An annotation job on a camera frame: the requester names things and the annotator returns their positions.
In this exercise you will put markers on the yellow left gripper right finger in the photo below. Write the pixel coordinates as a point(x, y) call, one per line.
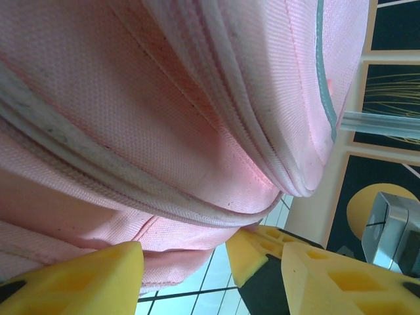
point(344, 285)

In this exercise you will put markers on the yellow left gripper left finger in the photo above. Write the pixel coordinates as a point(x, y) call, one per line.
point(82, 285)

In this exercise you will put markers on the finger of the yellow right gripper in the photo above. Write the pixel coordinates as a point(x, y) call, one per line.
point(247, 259)

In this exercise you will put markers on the pink student backpack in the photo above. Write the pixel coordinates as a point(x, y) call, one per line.
point(164, 98)

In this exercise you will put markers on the aluminium frame post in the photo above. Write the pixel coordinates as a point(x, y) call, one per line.
point(380, 123)

